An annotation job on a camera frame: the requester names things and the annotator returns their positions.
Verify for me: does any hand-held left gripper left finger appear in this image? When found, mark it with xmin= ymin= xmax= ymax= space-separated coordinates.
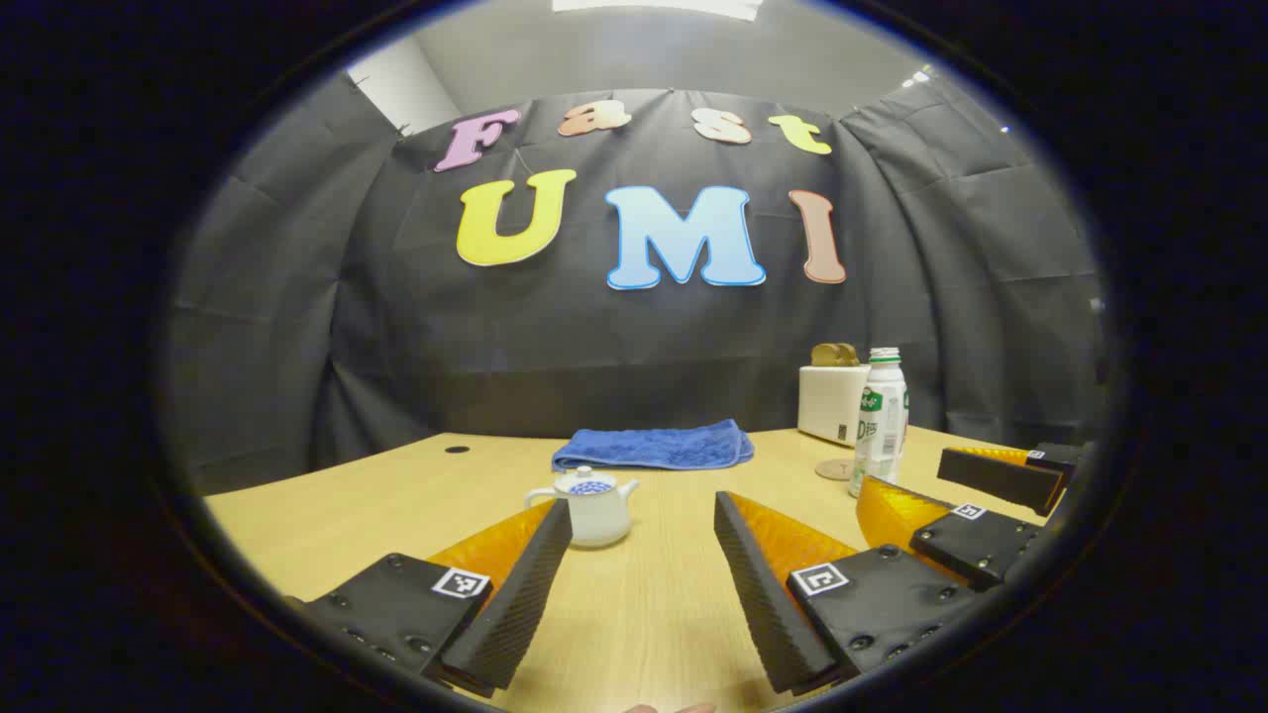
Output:
xmin=287 ymin=498 xmax=574 ymax=699

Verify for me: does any white teacup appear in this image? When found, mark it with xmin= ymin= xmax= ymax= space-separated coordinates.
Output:
xmin=524 ymin=482 xmax=640 ymax=549

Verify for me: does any ceiling light panel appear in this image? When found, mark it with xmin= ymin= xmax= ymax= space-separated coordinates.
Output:
xmin=550 ymin=0 xmax=764 ymax=21

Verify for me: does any blue towel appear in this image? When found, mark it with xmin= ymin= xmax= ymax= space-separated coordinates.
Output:
xmin=551 ymin=418 xmax=756 ymax=472

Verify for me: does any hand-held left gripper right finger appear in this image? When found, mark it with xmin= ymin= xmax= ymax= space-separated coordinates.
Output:
xmin=713 ymin=490 xmax=992 ymax=696

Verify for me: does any white water bottle green label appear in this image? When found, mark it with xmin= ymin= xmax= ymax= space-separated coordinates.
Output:
xmin=849 ymin=347 xmax=909 ymax=498

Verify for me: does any white toaster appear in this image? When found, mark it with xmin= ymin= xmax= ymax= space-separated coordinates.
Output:
xmin=797 ymin=363 xmax=873 ymax=449

